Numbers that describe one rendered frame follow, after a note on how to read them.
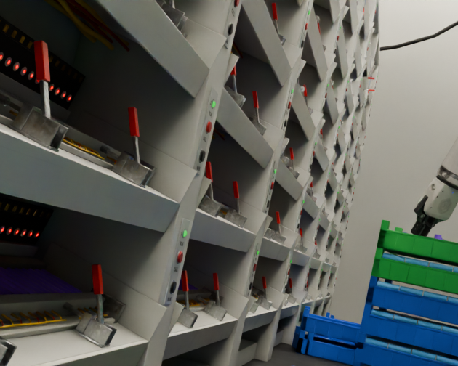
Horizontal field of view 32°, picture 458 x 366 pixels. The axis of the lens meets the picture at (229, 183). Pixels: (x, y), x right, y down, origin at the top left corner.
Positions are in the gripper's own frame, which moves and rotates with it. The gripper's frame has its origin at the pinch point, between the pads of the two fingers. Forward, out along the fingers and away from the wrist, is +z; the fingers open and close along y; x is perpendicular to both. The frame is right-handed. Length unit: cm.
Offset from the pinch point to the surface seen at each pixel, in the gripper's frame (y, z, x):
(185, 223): -112, -10, -56
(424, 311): 0.0, 17.2, -15.3
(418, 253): -2.2, 5.0, -5.2
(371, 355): -5.9, 34.9, -12.3
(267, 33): -89, -35, -19
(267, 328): -14, 51, 19
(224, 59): -111, -32, -44
